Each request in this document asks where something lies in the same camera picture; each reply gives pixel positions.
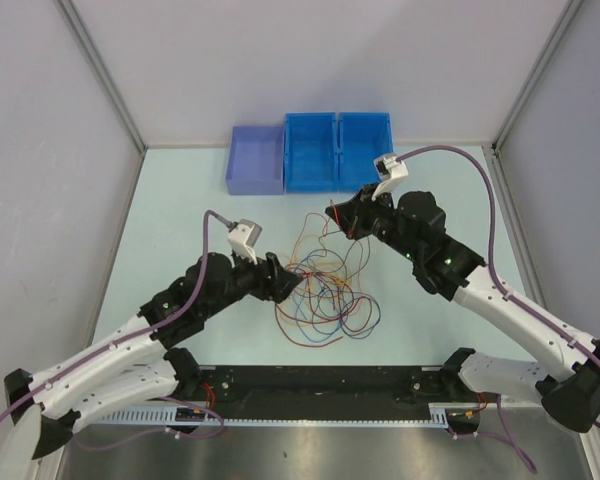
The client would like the blue bin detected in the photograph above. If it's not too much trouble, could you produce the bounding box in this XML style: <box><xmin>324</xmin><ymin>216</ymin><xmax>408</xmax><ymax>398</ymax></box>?
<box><xmin>284</xmin><ymin>112</ymin><xmax>339</xmax><ymax>193</ymax></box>
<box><xmin>338</xmin><ymin>112</ymin><xmax>393</xmax><ymax>192</ymax></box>

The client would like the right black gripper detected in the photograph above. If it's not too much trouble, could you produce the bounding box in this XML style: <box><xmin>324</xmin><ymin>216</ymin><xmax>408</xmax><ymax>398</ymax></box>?
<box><xmin>325</xmin><ymin>183</ymin><xmax>421</xmax><ymax>263</ymax></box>

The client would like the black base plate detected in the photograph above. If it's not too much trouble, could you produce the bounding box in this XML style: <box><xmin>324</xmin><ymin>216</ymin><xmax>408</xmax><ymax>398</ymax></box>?
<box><xmin>181</xmin><ymin>365</ymin><xmax>479</xmax><ymax>421</ymax></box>

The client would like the right aluminium frame post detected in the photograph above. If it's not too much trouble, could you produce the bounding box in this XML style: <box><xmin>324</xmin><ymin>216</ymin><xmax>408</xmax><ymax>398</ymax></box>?
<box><xmin>491</xmin><ymin>0</ymin><xmax>585</xmax><ymax>152</ymax></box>

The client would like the right aluminium table rail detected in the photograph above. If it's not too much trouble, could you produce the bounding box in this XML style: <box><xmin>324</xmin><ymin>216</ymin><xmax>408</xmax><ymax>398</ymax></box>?
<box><xmin>482</xmin><ymin>144</ymin><xmax>549</xmax><ymax>310</ymax></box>

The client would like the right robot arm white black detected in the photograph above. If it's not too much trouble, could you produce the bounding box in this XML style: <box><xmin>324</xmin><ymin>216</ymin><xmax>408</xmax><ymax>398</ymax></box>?
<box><xmin>325</xmin><ymin>185</ymin><xmax>600</xmax><ymax>433</ymax></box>

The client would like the orange wire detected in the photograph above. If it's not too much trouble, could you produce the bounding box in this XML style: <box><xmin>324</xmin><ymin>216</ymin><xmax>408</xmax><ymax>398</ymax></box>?
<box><xmin>287</xmin><ymin>212</ymin><xmax>371</xmax><ymax>321</ymax></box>

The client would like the yellow wire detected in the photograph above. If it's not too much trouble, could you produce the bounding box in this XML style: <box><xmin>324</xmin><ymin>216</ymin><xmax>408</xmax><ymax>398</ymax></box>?
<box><xmin>277</xmin><ymin>259</ymin><xmax>366</xmax><ymax>329</ymax></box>

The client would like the left aluminium frame post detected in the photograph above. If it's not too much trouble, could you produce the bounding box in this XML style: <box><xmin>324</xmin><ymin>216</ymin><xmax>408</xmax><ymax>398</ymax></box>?
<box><xmin>54</xmin><ymin>0</ymin><xmax>148</xmax><ymax>156</ymax></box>

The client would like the aluminium frame post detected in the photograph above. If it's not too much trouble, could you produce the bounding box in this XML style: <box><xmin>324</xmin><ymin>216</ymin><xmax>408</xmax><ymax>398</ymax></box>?
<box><xmin>491</xmin><ymin>0</ymin><xmax>585</xmax><ymax>152</ymax></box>
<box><xmin>54</xmin><ymin>0</ymin><xmax>148</xmax><ymax>156</ymax></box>

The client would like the white slotted cable duct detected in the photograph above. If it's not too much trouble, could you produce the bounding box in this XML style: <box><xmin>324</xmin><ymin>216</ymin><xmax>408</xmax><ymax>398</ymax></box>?
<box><xmin>94</xmin><ymin>403</ymin><xmax>454</xmax><ymax>429</ymax></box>

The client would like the lavender plastic bin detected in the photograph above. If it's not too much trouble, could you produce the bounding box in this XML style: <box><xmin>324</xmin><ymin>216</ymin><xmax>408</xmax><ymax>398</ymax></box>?
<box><xmin>225</xmin><ymin>125</ymin><xmax>284</xmax><ymax>196</ymax></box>

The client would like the blue bin middle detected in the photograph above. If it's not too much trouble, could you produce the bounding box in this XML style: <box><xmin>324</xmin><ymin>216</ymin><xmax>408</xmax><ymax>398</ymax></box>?
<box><xmin>284</xmin><ymin>112</ymin><xmax>339</xmax><ymax>193</ymax></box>

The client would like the dark red long wire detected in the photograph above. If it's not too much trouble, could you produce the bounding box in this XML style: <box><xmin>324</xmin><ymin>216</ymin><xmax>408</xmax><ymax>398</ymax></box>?
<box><xmin>274</xmin><ymin>259</ymin><xmax>381</xmax><ymax>347</ymax></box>

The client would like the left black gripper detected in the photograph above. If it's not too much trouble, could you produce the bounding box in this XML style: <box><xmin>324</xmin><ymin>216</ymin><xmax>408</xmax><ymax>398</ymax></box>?
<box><xmin>201</xmin><ymin>246</ymin><xmax>303</xmax><ymax>319</ymax></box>

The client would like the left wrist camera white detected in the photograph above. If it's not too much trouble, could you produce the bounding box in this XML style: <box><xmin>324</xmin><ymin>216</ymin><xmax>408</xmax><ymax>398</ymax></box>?
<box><xmin>227</xmin><ymin>219</ymin><xmax>262</xmax><ymax>264</ymax></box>

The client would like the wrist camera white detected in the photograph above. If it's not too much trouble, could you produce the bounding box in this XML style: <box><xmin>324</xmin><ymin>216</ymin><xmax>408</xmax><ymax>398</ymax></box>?
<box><xmin>227</xmin><ymin>219</ymin><xmax>262</xmax><ymax>264</ymax></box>
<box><xmin>372</xmin><ymin>152</ymin><xmax>408</xmax><ymax>201</ymax></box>

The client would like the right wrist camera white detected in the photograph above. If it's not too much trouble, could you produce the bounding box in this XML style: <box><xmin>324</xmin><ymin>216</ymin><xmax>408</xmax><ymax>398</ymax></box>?
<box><xmin>372</xmin><ymin>152</ymin><xmax>408</xmax><ymax>201</ymax></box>

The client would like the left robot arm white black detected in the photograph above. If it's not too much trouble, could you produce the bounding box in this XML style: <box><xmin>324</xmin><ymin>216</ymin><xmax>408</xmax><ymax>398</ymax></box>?
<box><xmin>4</xmin><ymin>253</ymin><xmax>302</xmax><ymax>459</ymax></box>

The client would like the blue bin right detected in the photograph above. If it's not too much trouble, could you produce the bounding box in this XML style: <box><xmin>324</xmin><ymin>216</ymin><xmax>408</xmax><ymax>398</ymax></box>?
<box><xmin>338</xmin><ymin>112</ymin><xmax>393</xmax><ymax>192</ymax></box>

